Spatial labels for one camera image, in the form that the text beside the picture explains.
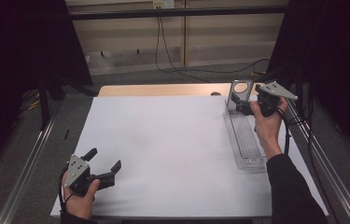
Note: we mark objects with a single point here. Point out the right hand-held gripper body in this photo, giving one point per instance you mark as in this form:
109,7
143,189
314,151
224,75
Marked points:
269,96

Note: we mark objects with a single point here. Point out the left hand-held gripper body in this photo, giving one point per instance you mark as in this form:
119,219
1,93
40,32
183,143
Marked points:
76,171

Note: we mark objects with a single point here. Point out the clear plastic box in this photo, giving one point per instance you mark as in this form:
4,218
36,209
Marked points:
244,140

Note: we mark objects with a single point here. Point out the person's left hand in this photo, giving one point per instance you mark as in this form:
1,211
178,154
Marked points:
79,205

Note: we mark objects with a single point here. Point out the person's right hand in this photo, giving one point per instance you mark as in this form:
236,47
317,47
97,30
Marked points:
269,133

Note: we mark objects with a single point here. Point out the dark round table grommet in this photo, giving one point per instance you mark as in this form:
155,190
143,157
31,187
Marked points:
215,93

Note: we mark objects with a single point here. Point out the black metal stand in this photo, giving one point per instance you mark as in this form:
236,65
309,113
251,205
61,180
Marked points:
43,105

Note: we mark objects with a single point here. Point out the black curtain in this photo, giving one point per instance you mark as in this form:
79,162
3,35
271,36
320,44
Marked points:
14,46
334,46

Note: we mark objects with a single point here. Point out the black horizontal bar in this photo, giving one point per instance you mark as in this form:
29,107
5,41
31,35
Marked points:
175,12

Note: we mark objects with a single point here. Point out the aluminium floor rail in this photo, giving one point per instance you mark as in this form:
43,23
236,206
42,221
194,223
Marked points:
23,177
340,186

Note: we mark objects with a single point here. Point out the white wall socket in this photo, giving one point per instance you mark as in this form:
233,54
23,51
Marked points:
163,3

